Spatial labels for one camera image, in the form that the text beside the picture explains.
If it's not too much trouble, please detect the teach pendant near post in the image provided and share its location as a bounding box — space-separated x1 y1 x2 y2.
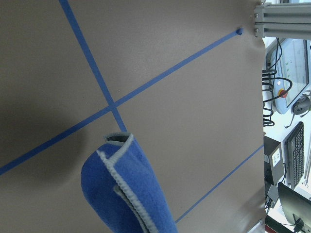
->
266 38 311 114

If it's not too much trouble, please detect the grey aluminium frame post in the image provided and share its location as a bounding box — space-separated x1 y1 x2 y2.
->
254 2 311 40

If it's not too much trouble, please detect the black headset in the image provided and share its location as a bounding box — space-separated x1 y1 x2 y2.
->
284 90 311 129

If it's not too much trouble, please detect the black power adapter box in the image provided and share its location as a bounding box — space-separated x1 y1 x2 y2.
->
263 136 285 185

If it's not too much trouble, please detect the black keyboard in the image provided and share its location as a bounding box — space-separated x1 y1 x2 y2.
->
284 121 305 189

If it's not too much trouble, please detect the black coiled pendant cable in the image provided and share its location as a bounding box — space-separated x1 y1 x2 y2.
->
261 69 294 127

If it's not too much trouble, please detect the blue towel grey trim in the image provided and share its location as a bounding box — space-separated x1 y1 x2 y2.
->
81 132 178 233

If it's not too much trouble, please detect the black monitor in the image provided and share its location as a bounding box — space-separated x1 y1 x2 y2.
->
277 183 311 233

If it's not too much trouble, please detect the brown table mat blue grid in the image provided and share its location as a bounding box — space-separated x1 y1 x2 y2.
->
0 0 265 233

